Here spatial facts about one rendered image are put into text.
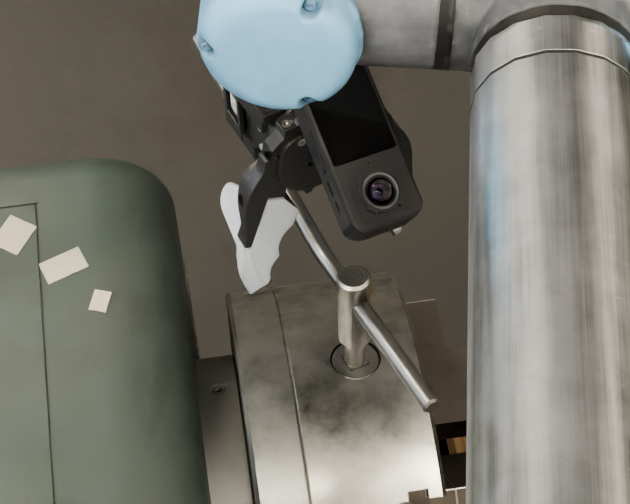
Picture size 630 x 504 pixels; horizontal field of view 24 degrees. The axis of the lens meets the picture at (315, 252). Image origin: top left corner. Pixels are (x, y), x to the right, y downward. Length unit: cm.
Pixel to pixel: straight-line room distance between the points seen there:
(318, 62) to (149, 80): 205
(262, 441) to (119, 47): 185
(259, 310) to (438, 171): 155
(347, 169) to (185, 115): 183
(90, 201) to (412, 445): 29
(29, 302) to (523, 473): 57
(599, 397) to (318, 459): 47
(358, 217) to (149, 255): 26
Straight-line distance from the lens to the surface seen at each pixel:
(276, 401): 98
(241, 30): 65
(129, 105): 267
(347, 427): 97
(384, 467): 97
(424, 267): 247
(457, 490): 100
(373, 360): 100
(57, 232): 104
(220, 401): 104
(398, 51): 68
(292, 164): 87
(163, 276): 103
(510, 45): 63
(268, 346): 101
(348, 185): 82
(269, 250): 92
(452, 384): 114
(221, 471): 101
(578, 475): 50
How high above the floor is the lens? 212
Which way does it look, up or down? 59 degrees down
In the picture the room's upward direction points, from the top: straight up
